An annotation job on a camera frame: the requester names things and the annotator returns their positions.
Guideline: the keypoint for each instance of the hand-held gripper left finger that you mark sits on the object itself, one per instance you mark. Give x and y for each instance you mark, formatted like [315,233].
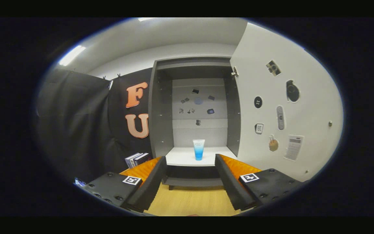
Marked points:
[148,185]

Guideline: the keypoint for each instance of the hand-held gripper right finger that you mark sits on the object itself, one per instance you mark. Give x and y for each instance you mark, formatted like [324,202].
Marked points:
[230,183]

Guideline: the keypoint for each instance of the blue and white tube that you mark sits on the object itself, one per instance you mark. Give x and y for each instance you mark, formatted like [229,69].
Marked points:
[198,151]

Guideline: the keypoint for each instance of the white cabinet door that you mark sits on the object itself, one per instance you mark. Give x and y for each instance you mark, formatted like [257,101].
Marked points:
[307,107]

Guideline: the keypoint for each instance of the small blue object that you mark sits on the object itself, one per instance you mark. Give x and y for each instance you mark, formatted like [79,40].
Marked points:
[80,182]

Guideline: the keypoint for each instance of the grey cabinet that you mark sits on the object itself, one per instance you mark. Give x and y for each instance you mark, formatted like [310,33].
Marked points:
[161,113]

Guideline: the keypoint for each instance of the black backdrop cloth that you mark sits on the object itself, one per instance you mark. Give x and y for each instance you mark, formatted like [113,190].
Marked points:
[76,123]

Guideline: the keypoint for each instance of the long ceiling light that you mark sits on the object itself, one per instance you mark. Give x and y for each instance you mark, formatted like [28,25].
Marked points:
[72,55]

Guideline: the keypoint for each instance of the wide ceiling light panel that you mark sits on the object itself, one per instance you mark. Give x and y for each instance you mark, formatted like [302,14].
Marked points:
[145,19]

